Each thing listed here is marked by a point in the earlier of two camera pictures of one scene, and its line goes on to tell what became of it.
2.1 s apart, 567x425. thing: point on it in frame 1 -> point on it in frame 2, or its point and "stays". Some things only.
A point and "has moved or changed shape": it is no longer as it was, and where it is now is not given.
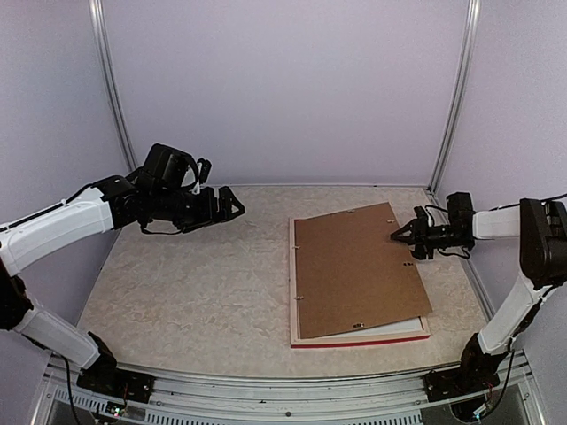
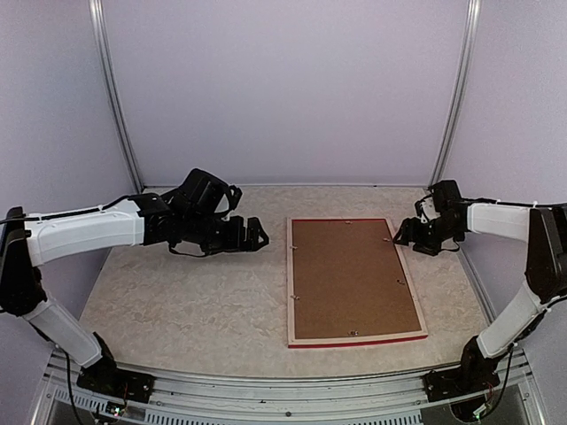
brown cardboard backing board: [351, 271] has moved or changed shape
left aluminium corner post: [97, 15] stays
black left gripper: [209, 213] -> [236, 242]
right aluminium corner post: [462, 96] stays
